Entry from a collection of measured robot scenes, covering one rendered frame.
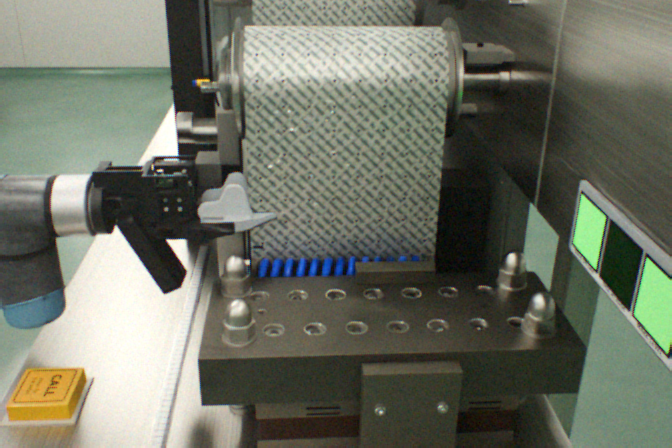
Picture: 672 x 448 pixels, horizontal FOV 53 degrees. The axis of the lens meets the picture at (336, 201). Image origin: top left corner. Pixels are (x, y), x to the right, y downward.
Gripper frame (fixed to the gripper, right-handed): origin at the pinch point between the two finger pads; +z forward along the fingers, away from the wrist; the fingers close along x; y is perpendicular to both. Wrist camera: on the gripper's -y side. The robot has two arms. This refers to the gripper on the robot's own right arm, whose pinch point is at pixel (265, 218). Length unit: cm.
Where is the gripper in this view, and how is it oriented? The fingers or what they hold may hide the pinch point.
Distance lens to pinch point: 83.5
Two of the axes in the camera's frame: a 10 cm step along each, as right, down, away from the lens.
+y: 0.1, -9.2, -4.0
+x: -0.7, -4.0, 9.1
